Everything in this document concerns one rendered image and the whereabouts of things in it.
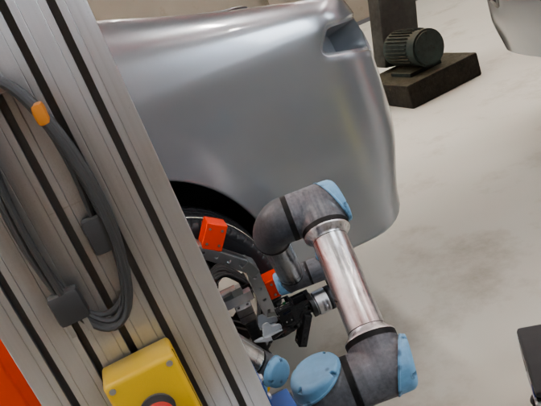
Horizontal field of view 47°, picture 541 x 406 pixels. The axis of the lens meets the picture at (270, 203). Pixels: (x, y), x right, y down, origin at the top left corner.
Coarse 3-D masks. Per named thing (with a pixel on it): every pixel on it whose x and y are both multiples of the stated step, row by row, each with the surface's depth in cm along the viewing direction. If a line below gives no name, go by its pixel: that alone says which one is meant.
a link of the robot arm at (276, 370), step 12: (240, 336) 144; (252, 348) 145; (252, 360) 144; (264, 360) 147; (276, 360) 148; (264, 372) 147; (276, 372) 147; (288, 372) 150; (264, 384) 148; (276, 384) 147
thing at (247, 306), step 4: (244, 304) 184; (248, 304) 183; (236, 308) 184; (240, 308) 183; (244, 308) 182; (248, 308) 182; (252, 308) 183; (236, 312) 187; (240, 312) 182; (244, 312) 182; (248, 312) 183; (252, 312) 183; (240, 316) 182; (244, 316) 183; (248, 316) 183; (252, 316) 183; (256, 316) 184; (240, 320) 183; (244, 320) 183; (248, 320) 183; (252, 320) 184; (244, 324) 183
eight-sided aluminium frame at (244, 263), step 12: (204, 252) 199; (216, 252) 199; (228, 252) 204; (228, 264) 201; (240, 264) 205; (252, 264) 203; (252, 276) 204; (264, 288) 207; (264, 300) 209; (264, 312) 209
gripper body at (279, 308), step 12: (276, 300) 189; (288, 300) 190; (300, 300) 188; (312, 300) 186; (276, 312) 188; (288, 312) 184; (300, 312) 187; (312, 312) 190; (288, 324) 185; (300, 324) 187
